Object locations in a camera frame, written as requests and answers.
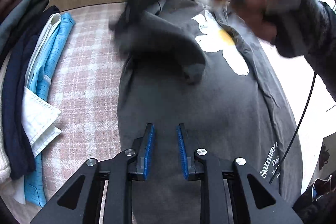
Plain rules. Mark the pink plaid blanket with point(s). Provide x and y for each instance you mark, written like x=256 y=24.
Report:
x=92 y=56

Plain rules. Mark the stack of folded clothes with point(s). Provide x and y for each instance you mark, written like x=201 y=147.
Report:
x=15 y=108

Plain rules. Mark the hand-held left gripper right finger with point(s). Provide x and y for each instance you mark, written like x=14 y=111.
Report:
x=182 y=150

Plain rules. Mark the grey daisy print t-shirt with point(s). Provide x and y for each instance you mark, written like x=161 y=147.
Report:
x=223 y=108

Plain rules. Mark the person's right hand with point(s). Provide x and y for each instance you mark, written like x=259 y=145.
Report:
x=257 y=19

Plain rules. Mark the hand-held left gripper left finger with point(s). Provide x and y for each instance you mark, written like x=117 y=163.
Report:
x=149 y=150

